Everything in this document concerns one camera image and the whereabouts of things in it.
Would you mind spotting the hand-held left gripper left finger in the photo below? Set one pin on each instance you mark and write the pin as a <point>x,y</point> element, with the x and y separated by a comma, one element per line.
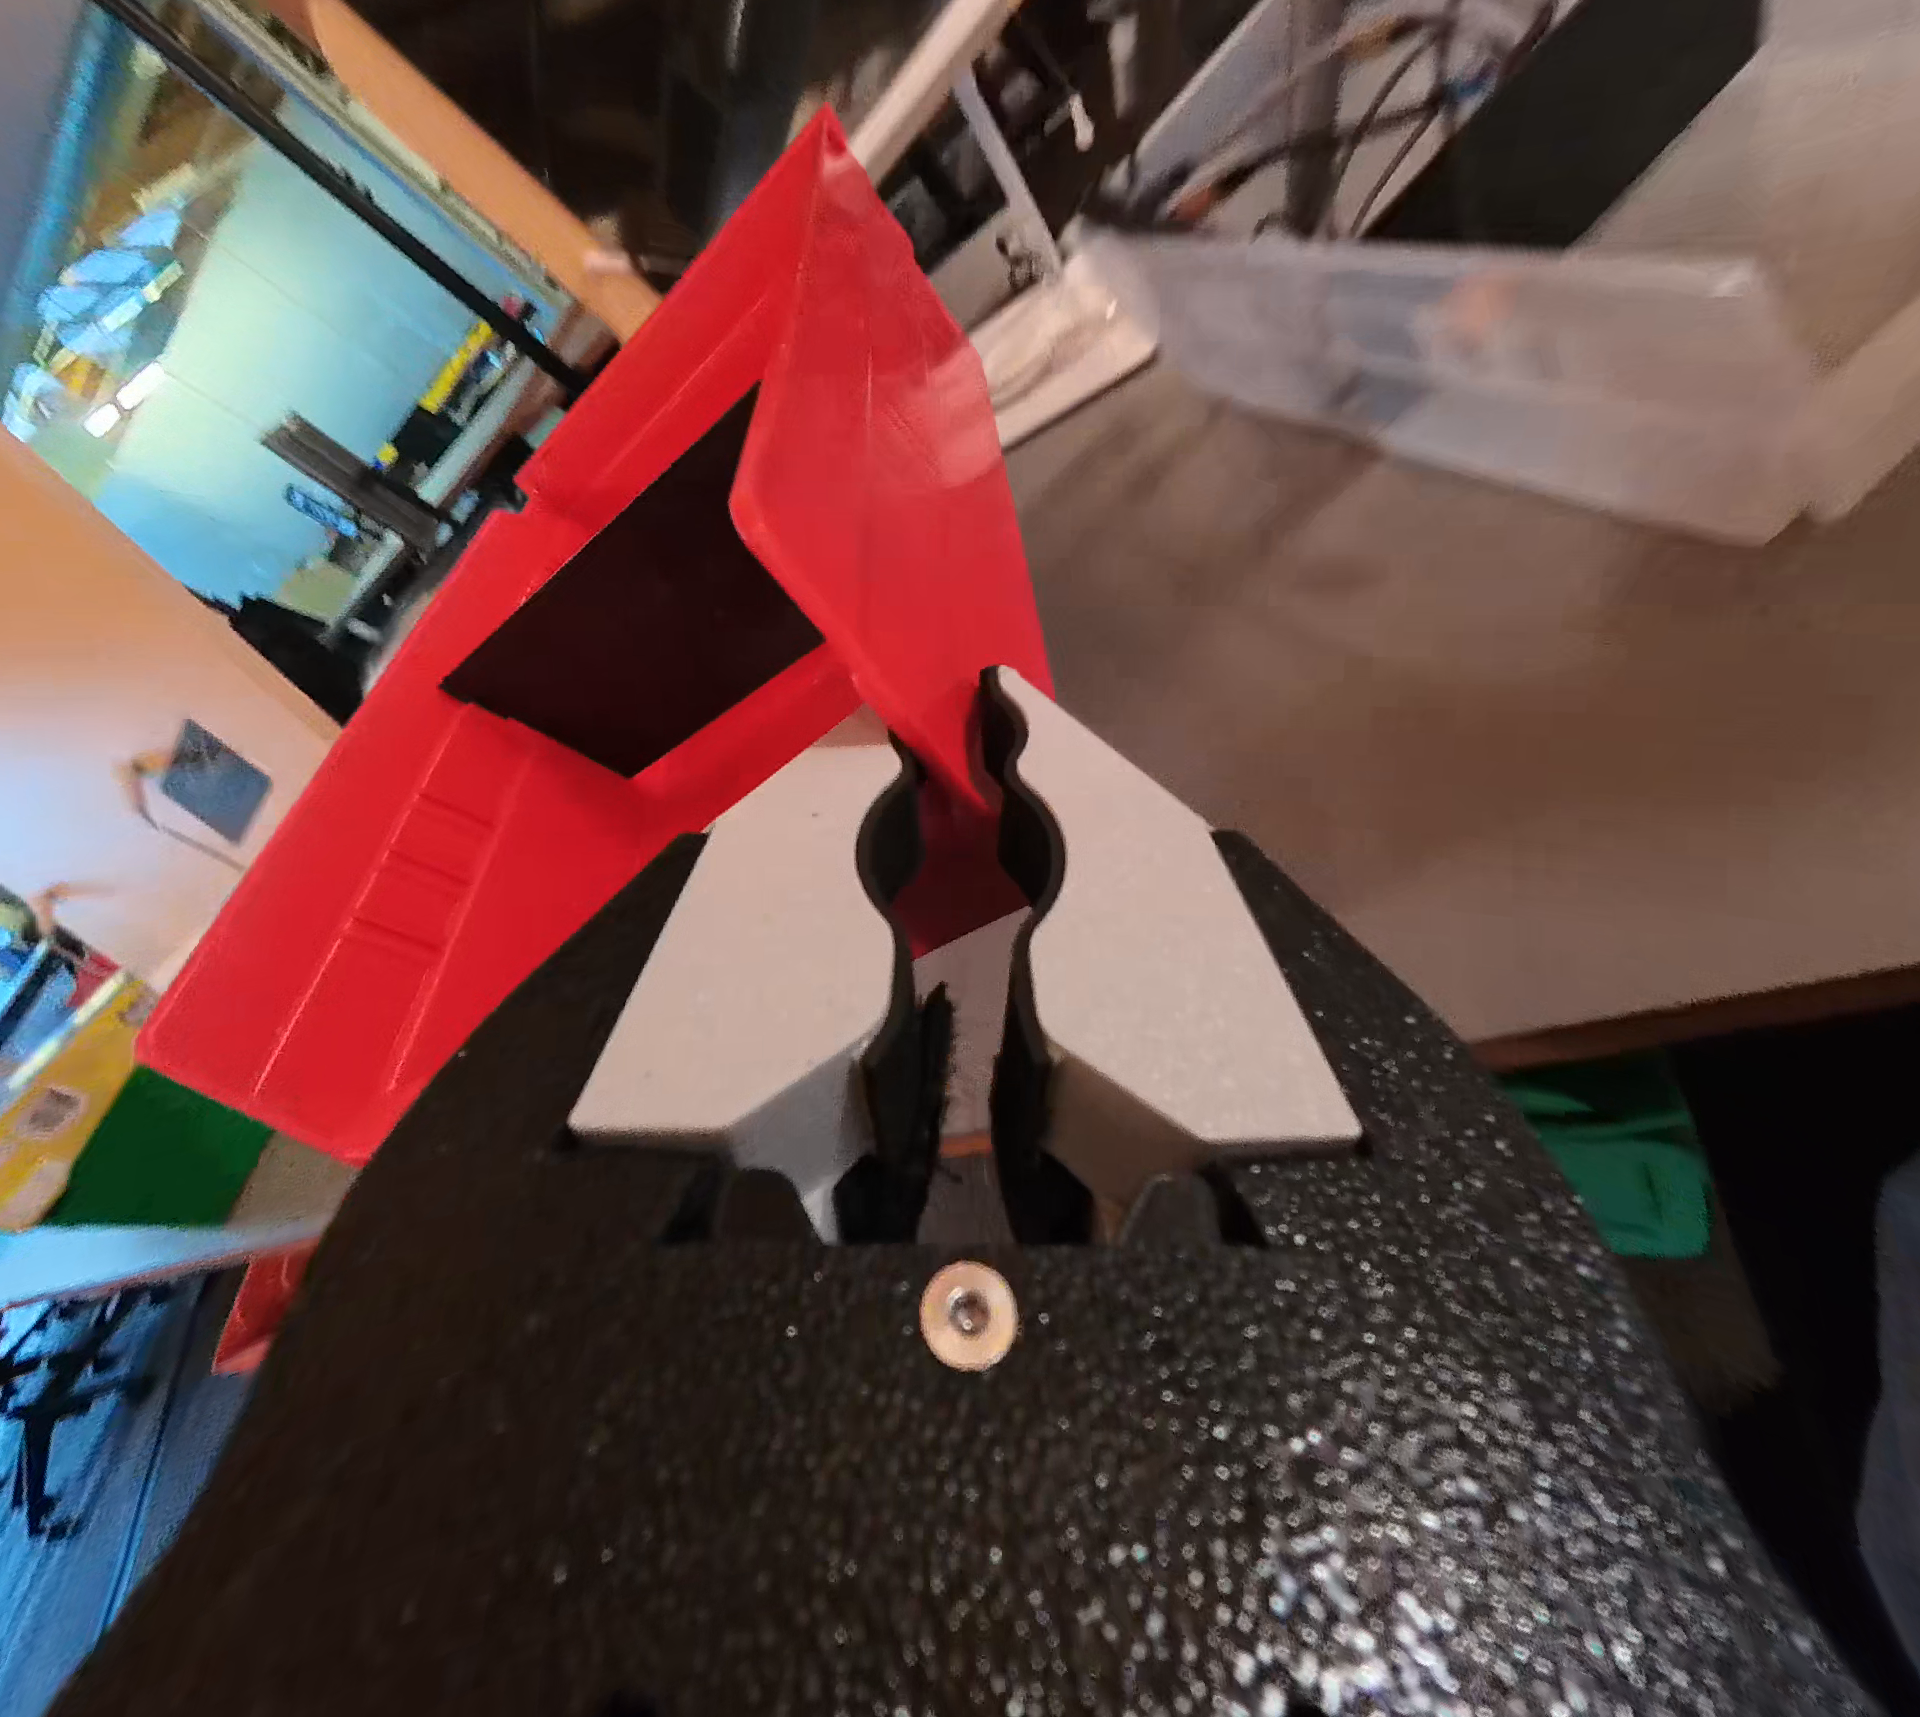
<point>720,968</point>

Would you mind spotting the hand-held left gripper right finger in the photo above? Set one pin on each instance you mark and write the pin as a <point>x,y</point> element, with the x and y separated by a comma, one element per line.
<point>1185,968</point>

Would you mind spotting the large red bin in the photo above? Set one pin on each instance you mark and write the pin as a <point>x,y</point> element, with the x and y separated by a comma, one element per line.
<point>450,923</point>

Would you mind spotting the clear plastic bin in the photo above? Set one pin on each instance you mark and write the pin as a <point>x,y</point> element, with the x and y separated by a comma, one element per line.
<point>1500,366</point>

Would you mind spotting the black bin divider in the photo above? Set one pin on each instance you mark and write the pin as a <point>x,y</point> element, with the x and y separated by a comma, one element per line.
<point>631,606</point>

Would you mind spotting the green mat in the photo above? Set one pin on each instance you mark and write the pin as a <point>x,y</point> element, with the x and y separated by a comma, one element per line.
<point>1605,1147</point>

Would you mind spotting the yellow bin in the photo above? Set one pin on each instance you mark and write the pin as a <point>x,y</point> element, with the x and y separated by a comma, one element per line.
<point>53,1103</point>

